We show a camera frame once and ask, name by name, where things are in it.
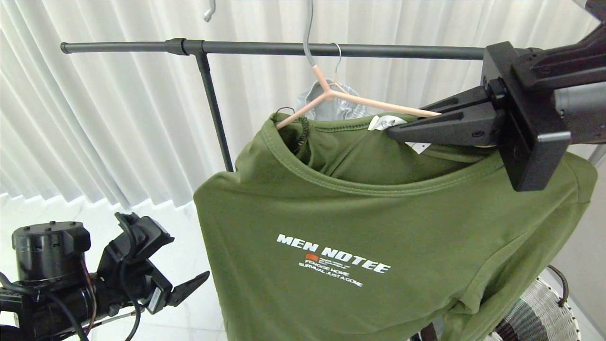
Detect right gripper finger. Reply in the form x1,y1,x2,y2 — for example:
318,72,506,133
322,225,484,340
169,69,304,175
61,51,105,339
386,102,503,147
419,85,495,117

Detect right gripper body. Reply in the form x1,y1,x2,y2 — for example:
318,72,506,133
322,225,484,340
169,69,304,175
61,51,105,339
483,42,606,192

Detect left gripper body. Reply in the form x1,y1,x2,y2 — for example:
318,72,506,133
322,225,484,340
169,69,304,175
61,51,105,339
92,272,173,327

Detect pink clothes hanger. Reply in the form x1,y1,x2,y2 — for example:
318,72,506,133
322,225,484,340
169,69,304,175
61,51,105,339
204,0,442,130
330,43,351,93

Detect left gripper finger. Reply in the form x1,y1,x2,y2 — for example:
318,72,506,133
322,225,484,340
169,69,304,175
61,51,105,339
168,271,210,307

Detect black clothes rack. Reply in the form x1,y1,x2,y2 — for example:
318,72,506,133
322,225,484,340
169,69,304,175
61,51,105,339
61,38,488,173

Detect pale grey shorts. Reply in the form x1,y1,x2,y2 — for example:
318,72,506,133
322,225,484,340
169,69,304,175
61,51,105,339
296,80,371,122

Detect green garment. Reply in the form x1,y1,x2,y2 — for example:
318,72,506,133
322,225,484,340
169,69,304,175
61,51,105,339
193,111,598,341

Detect white laundry basket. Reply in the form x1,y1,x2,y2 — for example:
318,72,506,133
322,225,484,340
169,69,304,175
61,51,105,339
488,265,582,341

